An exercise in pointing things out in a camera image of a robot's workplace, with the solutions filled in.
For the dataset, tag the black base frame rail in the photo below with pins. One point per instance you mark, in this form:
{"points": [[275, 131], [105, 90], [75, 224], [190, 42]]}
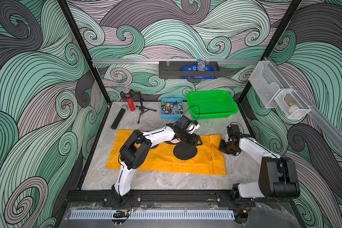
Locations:
{"points": [[137, 198]]}

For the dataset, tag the blue package on shelf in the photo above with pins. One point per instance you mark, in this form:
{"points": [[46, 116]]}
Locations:
{"points": [[200, 66]]}

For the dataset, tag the black wall shelf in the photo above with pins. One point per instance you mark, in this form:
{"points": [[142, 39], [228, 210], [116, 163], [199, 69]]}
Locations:
{"points": [[172, 71]]}

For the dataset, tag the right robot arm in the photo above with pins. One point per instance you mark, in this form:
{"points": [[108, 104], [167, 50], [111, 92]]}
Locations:
{"points": [[277, 176]]}

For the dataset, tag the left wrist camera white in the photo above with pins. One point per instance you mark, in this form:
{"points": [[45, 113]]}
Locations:
{"points": [[194, 125]]}

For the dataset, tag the blue tray of small parts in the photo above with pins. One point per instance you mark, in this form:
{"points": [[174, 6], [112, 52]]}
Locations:
{"points": [[171, 108]]}

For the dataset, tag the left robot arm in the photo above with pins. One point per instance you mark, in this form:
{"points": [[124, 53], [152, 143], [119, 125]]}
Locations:
{"points": [[134, 151]]}

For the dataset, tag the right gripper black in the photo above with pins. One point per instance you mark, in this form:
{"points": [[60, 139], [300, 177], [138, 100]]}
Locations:
{"points": [[222, 147]]}

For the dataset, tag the aluminium rail wall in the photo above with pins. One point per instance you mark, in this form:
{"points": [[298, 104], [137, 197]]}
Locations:
{"points": [[168, 61], [330, 131]]}

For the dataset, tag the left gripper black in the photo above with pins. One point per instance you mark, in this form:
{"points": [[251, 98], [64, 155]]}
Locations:
{"points": [[194, 140]]}

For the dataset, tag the green plastic basket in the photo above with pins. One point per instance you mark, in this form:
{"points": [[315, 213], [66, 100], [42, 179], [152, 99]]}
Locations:
{"points": [[211, 104]]}

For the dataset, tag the black mini tripod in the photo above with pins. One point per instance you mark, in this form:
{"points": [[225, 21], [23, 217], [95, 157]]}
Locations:
{"points": [[141, 107]]}

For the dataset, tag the white perforated cable duct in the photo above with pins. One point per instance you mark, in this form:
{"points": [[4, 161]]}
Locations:
{"points": [[156, 214]]}

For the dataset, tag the small clear wall bin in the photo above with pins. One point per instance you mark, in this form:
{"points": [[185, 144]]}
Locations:
{"points": [[291, 104]]}

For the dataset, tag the clear plastic wall bin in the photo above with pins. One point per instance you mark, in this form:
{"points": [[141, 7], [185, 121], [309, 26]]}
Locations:
{"points": [[267, 81]]}

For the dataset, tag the aluminium rail back wall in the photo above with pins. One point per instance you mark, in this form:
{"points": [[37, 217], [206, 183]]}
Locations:
{"points": [[168, 61]]}

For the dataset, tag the yellow pillowcase with print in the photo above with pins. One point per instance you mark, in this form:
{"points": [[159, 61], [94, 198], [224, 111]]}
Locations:
{"points": [[207, 161]]}

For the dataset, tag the black remote control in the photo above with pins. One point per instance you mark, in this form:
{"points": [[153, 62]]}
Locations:
{"points": [[118, 118]]}

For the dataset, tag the aluminium rail right wall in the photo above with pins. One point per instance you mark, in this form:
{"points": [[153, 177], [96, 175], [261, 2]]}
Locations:
{"points": [[330, 131]]}

